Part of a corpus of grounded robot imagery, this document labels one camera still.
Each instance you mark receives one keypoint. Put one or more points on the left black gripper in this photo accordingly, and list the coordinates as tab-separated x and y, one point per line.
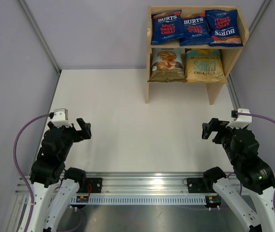
84	134

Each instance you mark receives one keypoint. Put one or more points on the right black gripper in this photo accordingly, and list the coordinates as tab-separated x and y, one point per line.
215	124

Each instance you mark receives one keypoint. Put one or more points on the yellow kettle chips bag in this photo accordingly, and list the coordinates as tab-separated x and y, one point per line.
204	65

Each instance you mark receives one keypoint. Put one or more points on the light blue cassava chips bag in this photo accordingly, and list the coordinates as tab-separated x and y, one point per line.
167	65

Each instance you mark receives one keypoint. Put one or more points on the blue Burts bag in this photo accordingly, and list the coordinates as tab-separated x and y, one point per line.
223	28
195	30
167	26

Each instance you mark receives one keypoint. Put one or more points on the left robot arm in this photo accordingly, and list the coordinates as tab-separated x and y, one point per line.
50	185

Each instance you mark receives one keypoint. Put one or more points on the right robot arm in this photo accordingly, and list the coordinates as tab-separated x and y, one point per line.
241	148

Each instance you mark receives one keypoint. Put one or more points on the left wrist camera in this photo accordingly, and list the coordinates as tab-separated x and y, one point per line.
59	118

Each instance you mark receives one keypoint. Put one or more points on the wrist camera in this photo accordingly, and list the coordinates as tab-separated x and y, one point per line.
59	118
241	118

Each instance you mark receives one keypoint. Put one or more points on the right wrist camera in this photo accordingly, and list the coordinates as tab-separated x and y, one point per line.
241	118

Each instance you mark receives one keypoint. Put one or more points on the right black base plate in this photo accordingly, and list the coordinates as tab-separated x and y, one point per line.
199	185

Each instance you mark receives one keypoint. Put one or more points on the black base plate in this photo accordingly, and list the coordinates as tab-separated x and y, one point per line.
92	184
199	185

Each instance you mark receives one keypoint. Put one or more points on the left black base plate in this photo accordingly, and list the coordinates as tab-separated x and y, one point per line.
92	184

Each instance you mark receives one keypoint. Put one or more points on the aluminium mounting rail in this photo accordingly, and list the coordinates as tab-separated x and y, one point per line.
143	183

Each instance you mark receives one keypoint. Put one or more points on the white slotted cable duct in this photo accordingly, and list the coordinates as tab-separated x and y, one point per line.
139	200

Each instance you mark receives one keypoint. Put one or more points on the right aluminium frame post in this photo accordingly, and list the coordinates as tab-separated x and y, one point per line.
259	15

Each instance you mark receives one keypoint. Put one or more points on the aluminium frame post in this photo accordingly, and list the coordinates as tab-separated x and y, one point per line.
36	30
259	15

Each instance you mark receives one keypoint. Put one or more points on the left aluminium frame post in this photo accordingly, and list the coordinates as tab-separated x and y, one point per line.
36	30

